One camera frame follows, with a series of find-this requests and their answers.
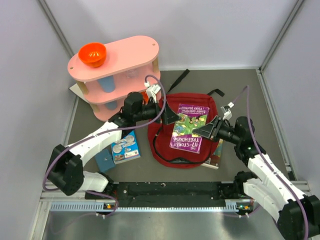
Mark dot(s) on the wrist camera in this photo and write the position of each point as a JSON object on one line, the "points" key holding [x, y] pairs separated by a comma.
{"points": [[226, 110], [152, 91]]}

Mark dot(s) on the aluminium frame rail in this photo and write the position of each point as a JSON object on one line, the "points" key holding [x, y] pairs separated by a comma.
{"points": [[59, 196]]}

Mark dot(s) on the orange bowl lower shelf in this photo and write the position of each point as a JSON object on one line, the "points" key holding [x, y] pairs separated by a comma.
{"points": [[145, 96]]}

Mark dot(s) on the blue plastic cup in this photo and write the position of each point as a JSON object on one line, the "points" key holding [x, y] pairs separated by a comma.
{"points": [[107, 83]]}

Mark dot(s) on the yellow and maroon book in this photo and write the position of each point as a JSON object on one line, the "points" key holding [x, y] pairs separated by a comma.
{"points": [[214, 161]]}

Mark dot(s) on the blue illustrated book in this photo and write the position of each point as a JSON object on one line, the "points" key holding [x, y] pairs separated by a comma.
{"points": [[125, 149]]}

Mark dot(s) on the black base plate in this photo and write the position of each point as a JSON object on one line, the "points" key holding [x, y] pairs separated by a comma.
{"points": [[174, 194]]}

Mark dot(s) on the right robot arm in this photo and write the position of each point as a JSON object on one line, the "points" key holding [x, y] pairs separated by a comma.
{"points": [[296, 214]]}

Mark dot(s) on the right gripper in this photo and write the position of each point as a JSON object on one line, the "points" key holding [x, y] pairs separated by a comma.
{"points": [[210, 130]]}

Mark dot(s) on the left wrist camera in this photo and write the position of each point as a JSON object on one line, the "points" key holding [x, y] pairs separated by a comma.
{"points": [[152, 91]]}

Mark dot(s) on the clear plastic cup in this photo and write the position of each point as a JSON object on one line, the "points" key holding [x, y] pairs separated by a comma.
{"points": [[132, 73]]}

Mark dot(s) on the pink three-tier wooden shelf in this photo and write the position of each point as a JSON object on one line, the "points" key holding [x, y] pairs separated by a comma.
{"points": [[136, 52]]}

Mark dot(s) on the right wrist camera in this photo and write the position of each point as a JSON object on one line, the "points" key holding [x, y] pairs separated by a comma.
{"points": [[226, 110]]}

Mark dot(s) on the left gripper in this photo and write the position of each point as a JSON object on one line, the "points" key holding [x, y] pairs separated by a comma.
{"points": [[168, 116]]}

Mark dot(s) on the orange bowl on top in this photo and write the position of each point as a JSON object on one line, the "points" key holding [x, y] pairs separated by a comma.
{"points": [[93, 54]]}

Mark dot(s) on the purple treehouse book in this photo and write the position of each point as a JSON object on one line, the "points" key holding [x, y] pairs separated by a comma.
{"points": [[191, 117]]}

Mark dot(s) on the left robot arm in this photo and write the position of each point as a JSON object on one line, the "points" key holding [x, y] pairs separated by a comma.
{"points": [[66, 165]]}

